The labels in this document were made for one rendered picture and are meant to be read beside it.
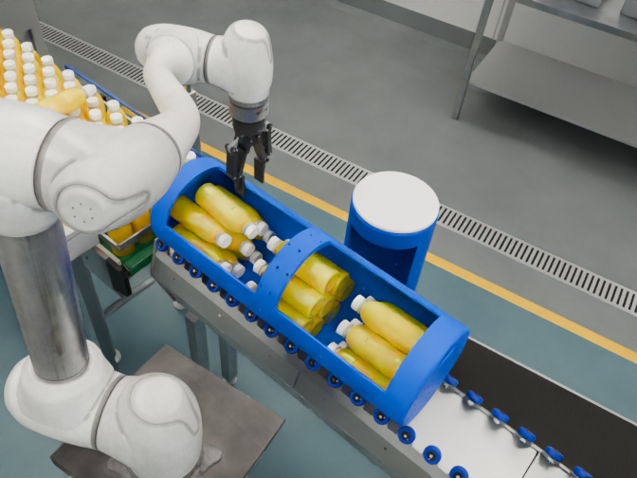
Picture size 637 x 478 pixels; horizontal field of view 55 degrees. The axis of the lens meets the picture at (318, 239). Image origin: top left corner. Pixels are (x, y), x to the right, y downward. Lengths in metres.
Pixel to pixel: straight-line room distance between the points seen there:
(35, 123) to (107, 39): 3.96
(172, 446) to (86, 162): 0.63
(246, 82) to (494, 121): 3.10
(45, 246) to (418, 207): 1.25
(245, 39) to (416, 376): 0.79
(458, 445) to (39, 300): 1.05
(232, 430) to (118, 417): 0.33
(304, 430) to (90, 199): 1.96
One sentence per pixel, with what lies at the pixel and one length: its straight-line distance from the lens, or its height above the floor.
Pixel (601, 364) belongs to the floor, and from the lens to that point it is 3.15.
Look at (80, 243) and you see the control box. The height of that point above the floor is 1.05.
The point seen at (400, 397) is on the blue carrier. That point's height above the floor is 1.15.
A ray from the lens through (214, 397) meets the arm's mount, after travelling 1.53.
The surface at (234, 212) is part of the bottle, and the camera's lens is 1.66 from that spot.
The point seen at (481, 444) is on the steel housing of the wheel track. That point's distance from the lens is 1.66.
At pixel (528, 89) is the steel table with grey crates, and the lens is 4.11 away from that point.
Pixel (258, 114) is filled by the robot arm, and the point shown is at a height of 1.56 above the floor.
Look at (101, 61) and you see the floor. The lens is 4.57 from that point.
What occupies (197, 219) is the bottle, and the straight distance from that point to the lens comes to 1.70.
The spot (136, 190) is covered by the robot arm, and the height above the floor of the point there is 1.82.
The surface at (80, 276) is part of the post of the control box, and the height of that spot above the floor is 0.82.
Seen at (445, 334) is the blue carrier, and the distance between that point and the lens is 1.42.
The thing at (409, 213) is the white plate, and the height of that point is 1.04.
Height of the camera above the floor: 2.37
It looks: 48 degrees down
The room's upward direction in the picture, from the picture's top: 6 degrees clockwise
